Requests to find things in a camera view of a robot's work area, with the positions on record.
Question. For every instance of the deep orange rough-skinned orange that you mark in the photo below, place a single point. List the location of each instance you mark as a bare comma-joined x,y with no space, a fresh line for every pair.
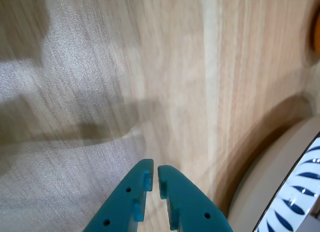
317,31

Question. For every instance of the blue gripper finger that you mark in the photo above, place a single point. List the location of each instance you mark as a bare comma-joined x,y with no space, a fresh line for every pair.
192,204
120,204

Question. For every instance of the white plate with blue strokes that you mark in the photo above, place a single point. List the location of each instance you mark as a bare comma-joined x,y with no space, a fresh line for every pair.
300,192

